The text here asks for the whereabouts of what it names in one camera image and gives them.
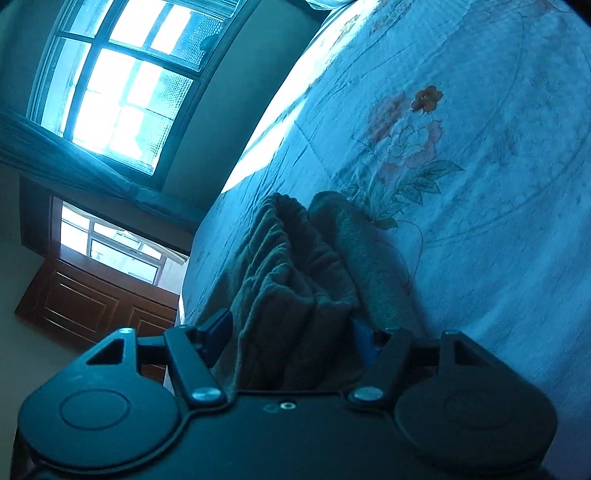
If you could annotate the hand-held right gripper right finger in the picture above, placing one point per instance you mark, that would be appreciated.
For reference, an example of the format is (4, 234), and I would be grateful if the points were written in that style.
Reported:
(364, 344)

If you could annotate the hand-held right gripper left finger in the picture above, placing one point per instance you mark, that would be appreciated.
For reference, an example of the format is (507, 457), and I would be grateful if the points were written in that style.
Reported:
(221, 330)

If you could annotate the grey-green pants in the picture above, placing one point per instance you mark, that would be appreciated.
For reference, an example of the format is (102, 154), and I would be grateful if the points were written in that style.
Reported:
(286, 300)

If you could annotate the brown wooden door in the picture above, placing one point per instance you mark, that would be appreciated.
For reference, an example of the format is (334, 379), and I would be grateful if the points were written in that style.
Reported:
(78, 304)

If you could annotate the bed with floral sheet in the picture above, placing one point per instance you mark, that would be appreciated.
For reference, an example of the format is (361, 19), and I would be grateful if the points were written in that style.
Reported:
(485, 184)

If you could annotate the blue curtain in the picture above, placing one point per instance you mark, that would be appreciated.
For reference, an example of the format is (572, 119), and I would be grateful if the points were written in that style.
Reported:
(69, 166)

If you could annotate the large framed window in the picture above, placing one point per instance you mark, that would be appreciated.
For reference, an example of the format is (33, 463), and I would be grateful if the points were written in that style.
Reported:
(120, 92)

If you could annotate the dark object on windowsill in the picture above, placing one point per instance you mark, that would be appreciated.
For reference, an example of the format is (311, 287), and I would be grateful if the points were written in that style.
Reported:
(208, 42)

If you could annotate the folded white quilt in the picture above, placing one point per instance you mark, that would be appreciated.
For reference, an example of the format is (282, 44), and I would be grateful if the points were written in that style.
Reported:
(323, 3)

